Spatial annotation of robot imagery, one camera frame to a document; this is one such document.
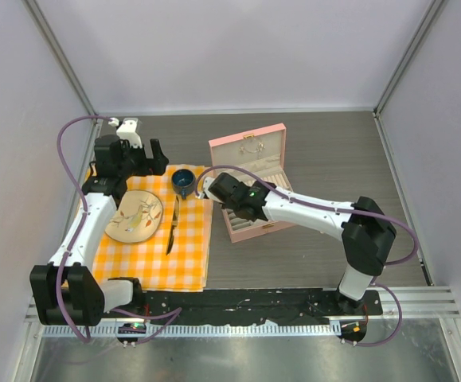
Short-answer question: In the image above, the pink jewelry box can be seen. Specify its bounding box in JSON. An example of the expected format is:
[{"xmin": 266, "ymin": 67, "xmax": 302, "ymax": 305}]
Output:
[{"xmin": 209, "ymin": 123, "xmax": 293, "ymax": 243}]

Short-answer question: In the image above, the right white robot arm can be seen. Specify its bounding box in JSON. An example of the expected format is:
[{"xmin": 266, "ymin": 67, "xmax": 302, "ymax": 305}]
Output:
[{"xmin": 202, "ymin": 172, "xmax": 397, "ymax": 314}]

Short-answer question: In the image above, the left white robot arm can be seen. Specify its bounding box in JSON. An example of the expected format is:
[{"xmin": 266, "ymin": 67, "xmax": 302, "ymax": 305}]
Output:
[{"xmin": 29, "ymin": 134, "xmax": 169, "ymax": 326}]

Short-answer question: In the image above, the dark blue mug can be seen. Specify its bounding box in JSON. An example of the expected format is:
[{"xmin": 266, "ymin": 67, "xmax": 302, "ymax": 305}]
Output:
[{"xmin": 171, "ymin": 169, "xmax": 197, "ymax": 200}]

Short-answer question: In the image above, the gold black knife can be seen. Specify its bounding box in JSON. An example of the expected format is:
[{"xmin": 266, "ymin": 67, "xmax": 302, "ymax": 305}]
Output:
[{"xmin": 166, "ymin": 196, "xmax": 180, "ymax": 255}]

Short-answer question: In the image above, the bird pattern ceramic plate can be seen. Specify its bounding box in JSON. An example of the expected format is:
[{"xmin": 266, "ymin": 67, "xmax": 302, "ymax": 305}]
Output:
[{"xmin": 105, "ymin": 190, "xmax": 164, "ymax": 244}]

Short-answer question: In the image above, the yellow checkered cloth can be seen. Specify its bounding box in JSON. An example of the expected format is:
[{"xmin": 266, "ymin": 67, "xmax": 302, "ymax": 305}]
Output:
[{"xmin": 92, "ymin": 165, "xmax": 213, "ymax": 292}]

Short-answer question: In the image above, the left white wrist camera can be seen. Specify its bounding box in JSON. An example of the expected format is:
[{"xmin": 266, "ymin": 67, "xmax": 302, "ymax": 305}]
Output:
[{"xmin": 108, "ymin": 118, "xmax": 143, "ymax": 148}]

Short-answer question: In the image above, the silver necklace in lid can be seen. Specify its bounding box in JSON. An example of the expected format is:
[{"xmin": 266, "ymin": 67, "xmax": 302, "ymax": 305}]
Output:
[{"xmin": 237, "ymin": 138, "xmax": 265, "ymax": 157}]

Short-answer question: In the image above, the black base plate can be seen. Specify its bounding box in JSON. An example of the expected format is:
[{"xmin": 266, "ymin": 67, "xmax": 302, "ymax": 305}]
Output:
[{"xmin": 120, "ymin": 288, "xmax": 383, "ymax": 326}]

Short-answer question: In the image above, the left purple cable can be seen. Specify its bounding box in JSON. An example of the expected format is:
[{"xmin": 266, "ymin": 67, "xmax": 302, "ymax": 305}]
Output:
[{"xmin": 53, "ymin": 114, "xmax": 183, "ymax": 345}]

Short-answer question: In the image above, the slotted white cable duct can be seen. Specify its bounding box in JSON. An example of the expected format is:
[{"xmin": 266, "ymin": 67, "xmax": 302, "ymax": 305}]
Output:
[{"xmin": 42, "ymin": 320, "xmax": 342, "ymax": 337}]

